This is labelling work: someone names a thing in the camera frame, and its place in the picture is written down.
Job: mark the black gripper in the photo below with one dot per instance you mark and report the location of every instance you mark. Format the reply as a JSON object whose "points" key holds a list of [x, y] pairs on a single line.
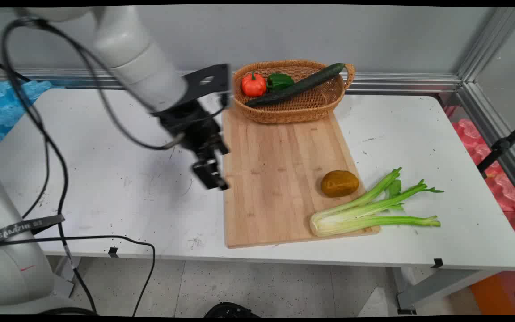
{"points": [[190, 123]]}

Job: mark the brown potato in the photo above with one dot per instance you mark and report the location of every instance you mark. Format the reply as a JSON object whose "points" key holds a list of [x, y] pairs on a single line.
{"points": [[339, 183]]}

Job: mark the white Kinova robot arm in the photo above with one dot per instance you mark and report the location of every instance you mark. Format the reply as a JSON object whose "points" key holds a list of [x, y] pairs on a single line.
{"points": [[141, 71]]}

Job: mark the bamboo cutting board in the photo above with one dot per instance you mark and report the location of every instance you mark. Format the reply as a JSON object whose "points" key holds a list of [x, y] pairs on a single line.
{"points": [[275, 179]]}

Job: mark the woven wicker basket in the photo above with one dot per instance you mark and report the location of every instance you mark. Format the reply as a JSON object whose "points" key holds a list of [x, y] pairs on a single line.
{"points": [[302, 105]]}

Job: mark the small green pepper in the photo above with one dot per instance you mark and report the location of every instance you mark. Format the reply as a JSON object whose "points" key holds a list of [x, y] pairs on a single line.
{"points": [[280, 81]]}

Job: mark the dark green cucumber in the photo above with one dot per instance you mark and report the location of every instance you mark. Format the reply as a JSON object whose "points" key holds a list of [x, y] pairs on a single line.
{"points": [[297, 86]]}

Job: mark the black table edge clip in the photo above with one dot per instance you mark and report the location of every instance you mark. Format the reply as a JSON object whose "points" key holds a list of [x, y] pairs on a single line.
{"points": [[113, 252], [437, 263]]}

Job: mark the black round floor object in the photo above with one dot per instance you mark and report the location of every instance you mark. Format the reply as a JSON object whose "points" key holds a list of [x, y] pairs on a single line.
{"points": [[230, 310]]}

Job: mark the green celery bunch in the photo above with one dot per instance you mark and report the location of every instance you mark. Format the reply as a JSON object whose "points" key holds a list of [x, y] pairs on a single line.
{"points": [[360, 212]]}

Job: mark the blue foam sheet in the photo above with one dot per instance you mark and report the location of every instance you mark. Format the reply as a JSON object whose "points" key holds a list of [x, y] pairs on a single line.
{"points": [[2, 112]]}

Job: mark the grey table leg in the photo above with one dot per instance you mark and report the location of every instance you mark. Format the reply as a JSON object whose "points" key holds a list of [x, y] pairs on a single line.
{"points": [[441, 286]]}

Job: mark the black tripod leg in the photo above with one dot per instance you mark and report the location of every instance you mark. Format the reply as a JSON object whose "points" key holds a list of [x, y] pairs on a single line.
{"points": [[501, 145]]}

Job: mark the red foam sheet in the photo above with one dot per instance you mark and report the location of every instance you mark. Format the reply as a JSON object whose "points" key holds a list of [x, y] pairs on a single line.
{"points": [[505, 188]]}

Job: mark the orange floor object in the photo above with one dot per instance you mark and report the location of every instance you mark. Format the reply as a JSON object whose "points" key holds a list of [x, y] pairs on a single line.
{"points": [[492, 295]]}

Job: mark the side aluminium frame rail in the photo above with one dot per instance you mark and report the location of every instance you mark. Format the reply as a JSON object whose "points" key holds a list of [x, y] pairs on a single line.
{"points": [[499, 120]]}

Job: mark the upright aluminium frame post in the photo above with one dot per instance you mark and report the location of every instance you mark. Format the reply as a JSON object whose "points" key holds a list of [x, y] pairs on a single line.
{"points": [[490, 40]]}

